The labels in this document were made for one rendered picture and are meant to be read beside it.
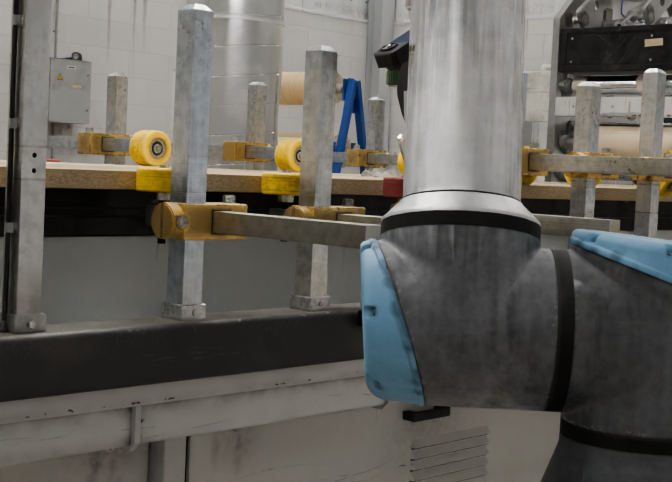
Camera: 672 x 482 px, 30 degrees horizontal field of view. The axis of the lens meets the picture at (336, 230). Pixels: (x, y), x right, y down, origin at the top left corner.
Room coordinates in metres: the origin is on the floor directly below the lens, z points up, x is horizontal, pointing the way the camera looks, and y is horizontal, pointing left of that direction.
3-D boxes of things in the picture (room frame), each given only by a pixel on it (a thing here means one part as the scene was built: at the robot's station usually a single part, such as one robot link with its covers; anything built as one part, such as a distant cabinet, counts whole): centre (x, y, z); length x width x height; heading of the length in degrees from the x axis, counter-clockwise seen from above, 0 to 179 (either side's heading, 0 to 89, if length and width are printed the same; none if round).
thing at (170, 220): (1.75, 0.19, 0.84); 0.13 x 0.06 x 0.05; 137
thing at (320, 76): (1.92, 0.03, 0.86); 0.03 x 0.03 x 0.48; 47
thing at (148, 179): (1.83, 0.25, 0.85); 0.08 x 0.08 x 0.11
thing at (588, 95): (2.46, -0.48, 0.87); 0.03 x 0.03 x 0.48; 47
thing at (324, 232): (1.70, 0.11, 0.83); 0.43 x 0.03 x 0.04; 47
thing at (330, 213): (1.93, 0.02, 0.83); 0.13 x 0.06 x 0.05; 137
